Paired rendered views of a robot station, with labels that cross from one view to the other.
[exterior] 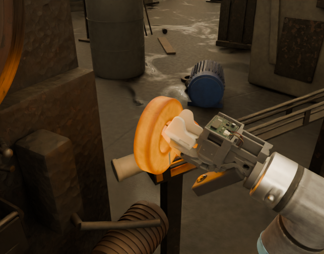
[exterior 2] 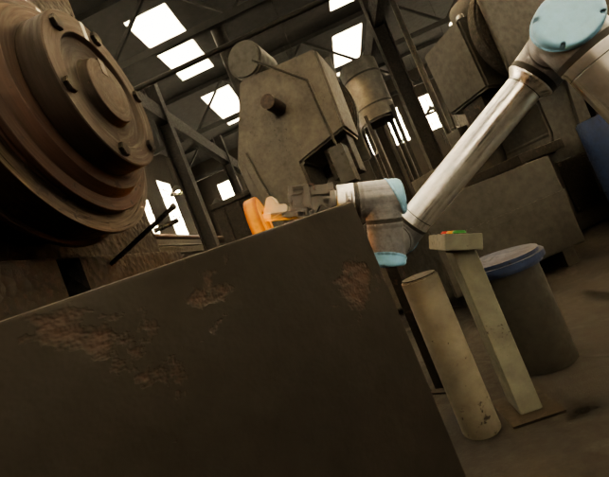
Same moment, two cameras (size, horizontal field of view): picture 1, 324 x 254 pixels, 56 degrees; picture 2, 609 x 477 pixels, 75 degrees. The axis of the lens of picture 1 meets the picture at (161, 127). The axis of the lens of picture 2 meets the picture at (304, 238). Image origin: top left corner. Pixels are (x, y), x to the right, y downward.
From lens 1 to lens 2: 0.70 m
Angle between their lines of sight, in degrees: 40
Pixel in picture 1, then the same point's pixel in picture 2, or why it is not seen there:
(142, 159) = (258, 228)
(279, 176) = (345, 186)
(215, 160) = (306, 203)
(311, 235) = (385, 206)
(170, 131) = (267, 211)
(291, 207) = (362, 196)
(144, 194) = not seen: hidden behind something
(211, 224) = not seen: hidden behind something
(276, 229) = (370, 230)
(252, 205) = not seen: hidden behind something
